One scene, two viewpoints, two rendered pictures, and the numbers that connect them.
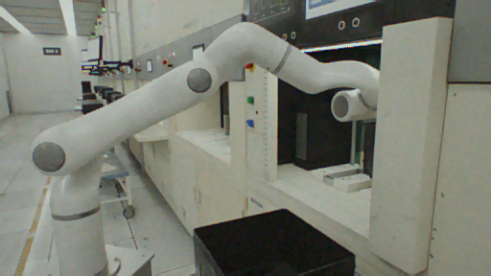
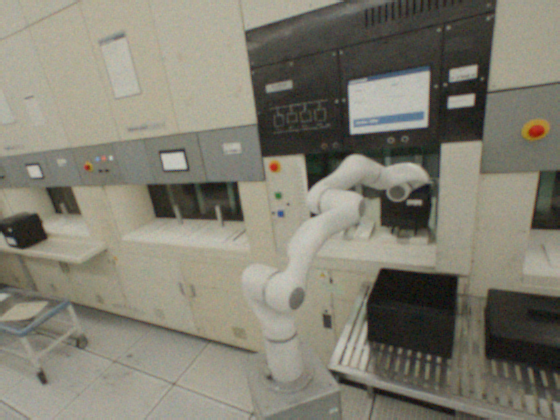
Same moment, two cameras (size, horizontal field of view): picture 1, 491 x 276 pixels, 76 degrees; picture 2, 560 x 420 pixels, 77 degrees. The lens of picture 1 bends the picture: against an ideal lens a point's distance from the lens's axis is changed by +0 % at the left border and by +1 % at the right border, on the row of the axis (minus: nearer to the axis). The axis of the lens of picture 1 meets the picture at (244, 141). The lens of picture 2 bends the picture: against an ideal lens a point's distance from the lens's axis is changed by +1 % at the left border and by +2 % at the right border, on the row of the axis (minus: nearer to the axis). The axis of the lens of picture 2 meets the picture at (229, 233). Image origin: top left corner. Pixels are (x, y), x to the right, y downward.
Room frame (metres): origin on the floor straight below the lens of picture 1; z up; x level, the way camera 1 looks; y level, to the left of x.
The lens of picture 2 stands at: (0.00, 1.00, 1.74)
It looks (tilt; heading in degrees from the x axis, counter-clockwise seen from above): 22 degrees down; 332
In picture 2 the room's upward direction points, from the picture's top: 11 degrees counter-clockwise
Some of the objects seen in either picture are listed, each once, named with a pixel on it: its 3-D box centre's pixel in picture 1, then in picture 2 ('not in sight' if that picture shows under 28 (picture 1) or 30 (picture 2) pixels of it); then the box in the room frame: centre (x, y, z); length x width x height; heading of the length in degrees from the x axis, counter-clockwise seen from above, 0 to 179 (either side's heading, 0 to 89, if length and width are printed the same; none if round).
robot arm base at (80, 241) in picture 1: (81, 241); (283, 352); (0.81, 0.46, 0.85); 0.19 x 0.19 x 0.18
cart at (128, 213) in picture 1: (104, 184); (26, 327); (3.07, 1.45, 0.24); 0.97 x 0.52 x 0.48; 29
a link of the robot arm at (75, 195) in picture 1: (76, 165); (268, 299); (0.84, 0.47, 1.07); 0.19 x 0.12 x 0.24; 6
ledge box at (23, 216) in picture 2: not in sight; (22, 229); (3.51, 1.21, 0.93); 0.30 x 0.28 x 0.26; 24
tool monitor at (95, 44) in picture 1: (110, 53); not in sight; (3.89, 1.58, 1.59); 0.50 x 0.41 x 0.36; 117
